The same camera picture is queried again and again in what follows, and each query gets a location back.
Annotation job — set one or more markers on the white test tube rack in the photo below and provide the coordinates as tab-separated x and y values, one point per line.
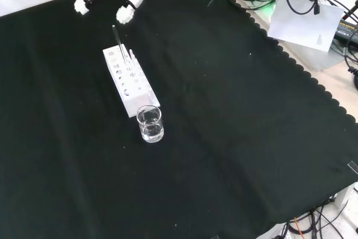
131	93

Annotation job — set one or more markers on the small clear glass beaker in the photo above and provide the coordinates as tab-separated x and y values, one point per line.
151	134

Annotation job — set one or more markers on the black bench cloth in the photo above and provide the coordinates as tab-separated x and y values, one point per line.
223	110

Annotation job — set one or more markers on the white paper sheet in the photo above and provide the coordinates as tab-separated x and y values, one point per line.
302	26

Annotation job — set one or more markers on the black power adapter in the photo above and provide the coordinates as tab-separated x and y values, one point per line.
346	30

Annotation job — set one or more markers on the clear tape piece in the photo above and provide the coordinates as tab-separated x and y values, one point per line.
353	166

